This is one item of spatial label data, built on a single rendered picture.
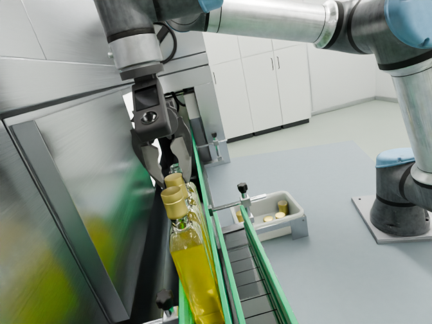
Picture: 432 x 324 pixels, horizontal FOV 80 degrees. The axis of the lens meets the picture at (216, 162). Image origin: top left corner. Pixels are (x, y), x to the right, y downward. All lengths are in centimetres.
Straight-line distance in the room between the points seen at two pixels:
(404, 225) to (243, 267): 48
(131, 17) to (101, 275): 38
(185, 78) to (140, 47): 106
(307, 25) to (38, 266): 61
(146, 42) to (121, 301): 41
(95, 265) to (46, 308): 9
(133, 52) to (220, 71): 387
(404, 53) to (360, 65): 514
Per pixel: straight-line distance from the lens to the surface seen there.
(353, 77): 567
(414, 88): 63
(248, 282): 63
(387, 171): 85
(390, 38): 58
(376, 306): 76
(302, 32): 63
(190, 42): 149
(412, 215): 91
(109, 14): 45
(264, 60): 444
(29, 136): 39
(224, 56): 429
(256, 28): 60
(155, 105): 39
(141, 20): 44
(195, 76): 148
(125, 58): 44
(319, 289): 78
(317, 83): 532
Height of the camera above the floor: 133
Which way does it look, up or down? 21 degrees down
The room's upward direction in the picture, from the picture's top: 14 degrees counter-clockwise
